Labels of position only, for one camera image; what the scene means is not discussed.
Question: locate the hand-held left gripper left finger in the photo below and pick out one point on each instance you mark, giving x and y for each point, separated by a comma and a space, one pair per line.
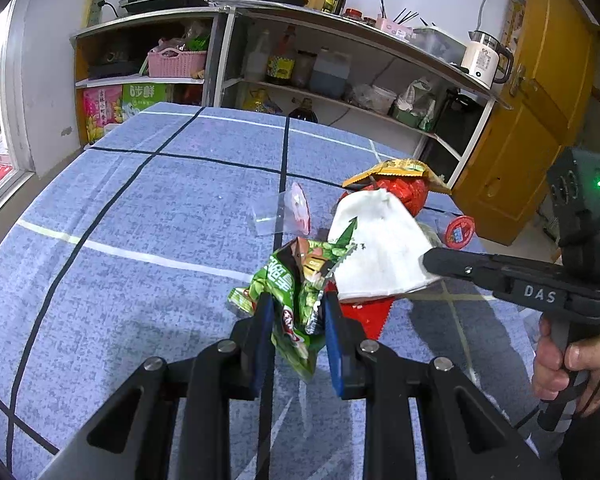
265, 332

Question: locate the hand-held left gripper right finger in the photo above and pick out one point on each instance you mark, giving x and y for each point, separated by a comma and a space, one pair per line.
334, 342

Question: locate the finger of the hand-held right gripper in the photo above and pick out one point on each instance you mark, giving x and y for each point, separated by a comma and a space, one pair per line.
460, 265

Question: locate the green snack packet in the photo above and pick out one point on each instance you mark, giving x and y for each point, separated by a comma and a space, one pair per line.
292, 305

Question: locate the white torn packet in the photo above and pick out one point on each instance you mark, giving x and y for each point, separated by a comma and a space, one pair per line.
380, 245

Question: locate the red wrapper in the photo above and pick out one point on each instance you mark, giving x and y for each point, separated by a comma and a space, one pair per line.
405, 192

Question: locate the yellow snack packet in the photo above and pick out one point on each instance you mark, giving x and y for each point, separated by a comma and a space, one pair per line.
397, 167

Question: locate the person's right hand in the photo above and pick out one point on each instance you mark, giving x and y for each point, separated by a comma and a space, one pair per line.
595, 365

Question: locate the red-lidded small cup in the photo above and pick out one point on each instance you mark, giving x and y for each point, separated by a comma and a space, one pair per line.
459, 232

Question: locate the red serrated snack packet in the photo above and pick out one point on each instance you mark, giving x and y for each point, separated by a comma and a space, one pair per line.
367, 315

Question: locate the yellow wooden door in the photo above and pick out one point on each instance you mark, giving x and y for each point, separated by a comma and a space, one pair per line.
535, 110

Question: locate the clear plastic cup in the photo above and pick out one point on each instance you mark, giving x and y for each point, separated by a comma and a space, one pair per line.
290, 210

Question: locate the black appliance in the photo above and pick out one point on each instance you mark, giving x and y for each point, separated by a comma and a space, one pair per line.
455, 130

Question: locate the blue plaid tablecloth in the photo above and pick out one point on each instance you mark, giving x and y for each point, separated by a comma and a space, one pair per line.
145, 240

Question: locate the green tray with bags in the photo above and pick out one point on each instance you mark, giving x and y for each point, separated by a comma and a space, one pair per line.
414, 110

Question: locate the white plastic tub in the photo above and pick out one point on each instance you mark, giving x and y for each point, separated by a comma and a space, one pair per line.
384, 100

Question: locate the white electric kettle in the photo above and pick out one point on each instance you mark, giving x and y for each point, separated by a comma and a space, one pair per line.
482, 62

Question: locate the clear plastic bag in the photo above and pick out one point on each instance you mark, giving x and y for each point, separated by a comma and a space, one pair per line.
362, 96

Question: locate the yellow door sticker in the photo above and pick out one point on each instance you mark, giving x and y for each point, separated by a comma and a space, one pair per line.
512, 25

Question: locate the dark cooking oil bottle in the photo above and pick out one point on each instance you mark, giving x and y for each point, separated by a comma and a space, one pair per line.
302, 112

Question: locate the clear plastic storage box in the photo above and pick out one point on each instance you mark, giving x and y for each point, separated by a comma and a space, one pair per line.
437, 42

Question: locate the yellow cooking oil bottle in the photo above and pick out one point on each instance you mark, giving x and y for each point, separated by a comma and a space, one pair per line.
260, 102

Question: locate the blue plastic jug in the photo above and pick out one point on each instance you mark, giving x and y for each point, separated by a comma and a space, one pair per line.
329, 75

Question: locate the white metal kitchen rack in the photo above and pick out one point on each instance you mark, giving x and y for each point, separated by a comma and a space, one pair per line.
360, 45

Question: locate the pink chopstick holder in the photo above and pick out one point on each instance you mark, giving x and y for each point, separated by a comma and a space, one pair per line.
394, 27

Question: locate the dark glass jar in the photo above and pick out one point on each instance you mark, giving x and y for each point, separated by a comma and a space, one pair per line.
303, 70

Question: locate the bunch of black chopsticks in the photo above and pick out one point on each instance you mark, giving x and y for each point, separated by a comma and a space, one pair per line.
399, 12

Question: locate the green and white box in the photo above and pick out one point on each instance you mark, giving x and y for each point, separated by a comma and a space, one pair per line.
145, 100

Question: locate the soy sauce bottle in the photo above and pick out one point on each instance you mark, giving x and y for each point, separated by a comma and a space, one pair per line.
281, 62

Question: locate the white plastic bottle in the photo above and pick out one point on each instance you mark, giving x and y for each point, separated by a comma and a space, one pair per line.
257, 60

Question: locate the red-lidded jar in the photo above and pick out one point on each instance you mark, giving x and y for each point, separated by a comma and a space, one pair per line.
353, 14

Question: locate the pink printed box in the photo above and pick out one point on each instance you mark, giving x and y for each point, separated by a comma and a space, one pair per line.
101, 112

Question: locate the pink woven basket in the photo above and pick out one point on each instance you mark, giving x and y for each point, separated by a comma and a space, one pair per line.
177, 62

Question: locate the dark sauce bottle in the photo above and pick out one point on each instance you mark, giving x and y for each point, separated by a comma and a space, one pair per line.
341, 1

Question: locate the black pot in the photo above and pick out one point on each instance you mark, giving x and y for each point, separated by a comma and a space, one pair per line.
112, 65

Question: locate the wooden shelf unit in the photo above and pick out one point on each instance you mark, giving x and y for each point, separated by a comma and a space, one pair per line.
82, 45

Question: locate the black induction cooker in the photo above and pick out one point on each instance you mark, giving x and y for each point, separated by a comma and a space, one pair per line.
165, 2

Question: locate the yellow power strip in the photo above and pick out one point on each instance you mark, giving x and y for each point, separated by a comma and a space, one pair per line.
95, 2

